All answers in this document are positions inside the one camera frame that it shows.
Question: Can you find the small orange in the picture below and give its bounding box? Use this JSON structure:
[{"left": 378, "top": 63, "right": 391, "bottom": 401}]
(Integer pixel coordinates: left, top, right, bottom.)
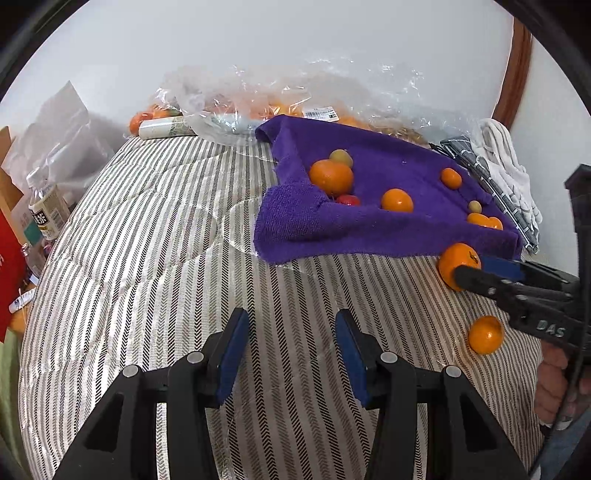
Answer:
[
  {"left": 488, "top": 217, "right": 503, "bottom": 230},
  {"left": 468, "top": 316, "right": 504, "bottom": 355}
]

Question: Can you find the smooth orange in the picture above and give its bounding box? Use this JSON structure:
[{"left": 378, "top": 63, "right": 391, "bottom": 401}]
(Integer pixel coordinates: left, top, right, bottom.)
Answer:
[{"left": 467, "top": 212, "right": 492, "bottom": 228}]

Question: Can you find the person's right hand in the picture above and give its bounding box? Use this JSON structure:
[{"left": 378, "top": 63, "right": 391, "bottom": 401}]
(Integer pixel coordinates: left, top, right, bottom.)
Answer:
[{"left": 534, "top": 341, "right": 588, "bottom": 425}]

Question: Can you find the small orange on bed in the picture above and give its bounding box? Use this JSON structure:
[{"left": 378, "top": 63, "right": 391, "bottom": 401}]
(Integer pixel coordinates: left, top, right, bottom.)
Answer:
[{"left": 468, "top": 316, "right": 504, "bottom": 355}]

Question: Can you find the orange with sticker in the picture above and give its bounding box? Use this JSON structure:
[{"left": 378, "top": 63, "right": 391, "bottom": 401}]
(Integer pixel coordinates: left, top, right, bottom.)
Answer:
[{"left": 437, "top": 243, "right": 482, "bottom": 291}]

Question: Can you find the green-brown fruit right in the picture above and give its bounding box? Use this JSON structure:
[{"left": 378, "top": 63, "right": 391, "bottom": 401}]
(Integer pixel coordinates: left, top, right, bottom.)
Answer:
[{"left": 468, "top": 200, "right": 483, "bottom": 214}]

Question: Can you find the green-brown fruit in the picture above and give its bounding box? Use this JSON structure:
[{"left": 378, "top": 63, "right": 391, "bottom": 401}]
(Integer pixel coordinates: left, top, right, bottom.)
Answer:
[
  {"left": 329, "top": 149, "right": 353, "bottom": 168},
  {"left": 468, "top": 200, "right": 483, "bottom": 214}
]

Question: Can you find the orange on towel far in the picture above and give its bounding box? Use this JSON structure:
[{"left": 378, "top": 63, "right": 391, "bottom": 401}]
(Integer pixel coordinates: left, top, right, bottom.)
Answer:
[{"left": 440, "top": 168, "right": 463, "bottom": 190}]

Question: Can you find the orange on towel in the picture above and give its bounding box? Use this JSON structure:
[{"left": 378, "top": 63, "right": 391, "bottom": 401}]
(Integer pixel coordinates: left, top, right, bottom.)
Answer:
[
  {"left": 308, "top": 159, "right": 353, "bottom": 198},
  {"left": 381, "top": 188, "right": 414, "bottom": 213},
  {"left": 440, "top": 168, "right": 463, "bottom": 190}
]

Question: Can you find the white striped towel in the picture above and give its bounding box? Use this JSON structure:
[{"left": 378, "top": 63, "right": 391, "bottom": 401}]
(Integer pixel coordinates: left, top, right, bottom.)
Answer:
[{"left": 472, "top": 118, "right": 543, "bottom": 230}]

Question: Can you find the grey checked folded cloth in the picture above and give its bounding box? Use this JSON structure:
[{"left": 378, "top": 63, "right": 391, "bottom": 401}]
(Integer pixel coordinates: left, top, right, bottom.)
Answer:
[{"left": 430, "top": 136, "right": 540, "bottom": 254}]

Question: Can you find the orange on towel centre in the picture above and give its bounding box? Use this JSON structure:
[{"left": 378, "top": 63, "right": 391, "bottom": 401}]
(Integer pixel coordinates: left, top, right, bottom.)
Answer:
[{"left": 381, "top": 188, "right": 414, "bottom": 213}]

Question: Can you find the small red fruit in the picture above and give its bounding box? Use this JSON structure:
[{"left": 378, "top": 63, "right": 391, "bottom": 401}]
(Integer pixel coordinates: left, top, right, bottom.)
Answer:
[{"left": 335, "top": 194, "right": 361, "bottom": 206}]

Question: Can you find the striped bed quilt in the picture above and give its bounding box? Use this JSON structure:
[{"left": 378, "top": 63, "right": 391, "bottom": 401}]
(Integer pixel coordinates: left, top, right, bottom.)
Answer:
[{"left": 19, "top": 137, "right": 543, "bottom": 479}]

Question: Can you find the purple towel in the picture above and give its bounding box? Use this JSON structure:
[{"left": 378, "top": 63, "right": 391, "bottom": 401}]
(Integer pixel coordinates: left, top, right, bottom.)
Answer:
[{"left": 253, "top": 116, "right": 523, "bottom": 264}]

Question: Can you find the orange on towel left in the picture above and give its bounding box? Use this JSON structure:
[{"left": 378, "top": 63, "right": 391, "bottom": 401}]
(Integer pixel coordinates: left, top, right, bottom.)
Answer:
[{"left": 308, "top": 159, "right": 353, "bottom": 198}]

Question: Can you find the green-brown fruit left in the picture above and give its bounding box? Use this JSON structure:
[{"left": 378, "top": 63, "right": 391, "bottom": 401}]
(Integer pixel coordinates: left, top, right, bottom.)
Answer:
[{"left": 329, "top": 149, "right": 353, "bottom": 168}]

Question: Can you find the red cardboard box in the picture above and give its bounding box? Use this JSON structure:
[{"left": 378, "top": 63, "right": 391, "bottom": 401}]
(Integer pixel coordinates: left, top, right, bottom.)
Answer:
[{"left": 0, "top": 214, "right": 29, "bottom": 342}]

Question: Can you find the plastic bottle with label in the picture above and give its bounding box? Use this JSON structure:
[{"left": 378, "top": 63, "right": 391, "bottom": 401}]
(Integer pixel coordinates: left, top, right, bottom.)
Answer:
[{"left": 26, "top": 166, "right": 70, "bottom": 242}]

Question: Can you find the crumpled clear plastic bag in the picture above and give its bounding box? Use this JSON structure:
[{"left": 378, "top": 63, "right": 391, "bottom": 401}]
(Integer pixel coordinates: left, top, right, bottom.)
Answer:
[{"left": 2, "top": 83, "right": 114, "bottom": 203}]

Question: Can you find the orange fruit on bed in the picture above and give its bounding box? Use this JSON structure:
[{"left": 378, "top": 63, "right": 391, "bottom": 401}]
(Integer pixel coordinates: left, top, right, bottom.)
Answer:
[{"left": 128, "top": 111, "right": 154, "bottom": 136}]

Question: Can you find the floral rolled mat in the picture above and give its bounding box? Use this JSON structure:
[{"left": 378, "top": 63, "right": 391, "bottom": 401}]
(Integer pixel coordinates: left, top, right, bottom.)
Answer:
[{"left": 138, "top": 116, "right": 195, "bottom": 140}]

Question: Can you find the clear plastic fruit bag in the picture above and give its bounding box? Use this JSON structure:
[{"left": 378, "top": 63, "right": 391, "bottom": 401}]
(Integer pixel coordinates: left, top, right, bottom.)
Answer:
[{"left": 153, "top": 56, "right": 478, "bottom": 147}]

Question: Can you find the brown wooden door frame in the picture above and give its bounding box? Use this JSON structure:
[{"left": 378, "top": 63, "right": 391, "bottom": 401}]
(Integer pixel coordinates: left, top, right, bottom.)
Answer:
[{"left": 492, "top": 18, "right": 533, "bottom": 129}]

